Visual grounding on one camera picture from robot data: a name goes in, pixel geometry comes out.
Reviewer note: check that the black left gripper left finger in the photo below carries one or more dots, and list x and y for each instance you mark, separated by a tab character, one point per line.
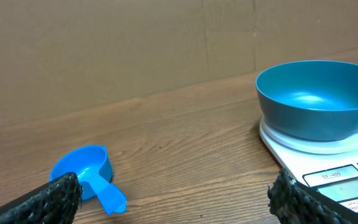
55	202

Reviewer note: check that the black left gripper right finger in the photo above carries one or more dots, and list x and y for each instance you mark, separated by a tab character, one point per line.
295	203

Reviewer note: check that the blue plastic measuring scoop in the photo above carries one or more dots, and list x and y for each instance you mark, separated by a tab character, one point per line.
94	171

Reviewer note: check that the white digital kitchen scale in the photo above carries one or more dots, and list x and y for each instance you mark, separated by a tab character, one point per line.
329	167

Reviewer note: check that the teal metal bowl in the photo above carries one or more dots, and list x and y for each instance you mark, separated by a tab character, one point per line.
310	99

